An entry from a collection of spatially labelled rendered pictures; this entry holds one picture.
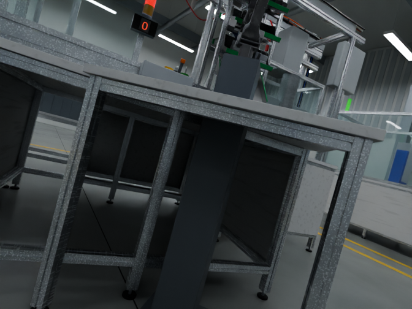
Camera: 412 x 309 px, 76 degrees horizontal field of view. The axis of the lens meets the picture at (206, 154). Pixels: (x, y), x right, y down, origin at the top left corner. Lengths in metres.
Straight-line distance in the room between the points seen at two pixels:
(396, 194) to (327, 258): 3.94
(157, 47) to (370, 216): 10.67
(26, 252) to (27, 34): 0.76
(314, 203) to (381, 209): 2.18
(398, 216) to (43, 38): 4.49
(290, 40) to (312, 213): 1.57
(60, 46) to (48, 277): 0.80
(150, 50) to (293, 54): 10.46
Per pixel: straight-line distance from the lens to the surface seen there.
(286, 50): 2.59
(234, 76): 1.03
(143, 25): 1.49
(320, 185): 2.69
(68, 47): 1.15
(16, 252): 1.18
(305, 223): 2.69
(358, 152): 0.80
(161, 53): 12.87
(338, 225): 0.80
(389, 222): 4.72
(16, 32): 1.18
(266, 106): 0.76
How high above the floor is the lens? 0.69
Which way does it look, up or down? 1 degrees down
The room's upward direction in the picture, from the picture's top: 15 degrees clockwise
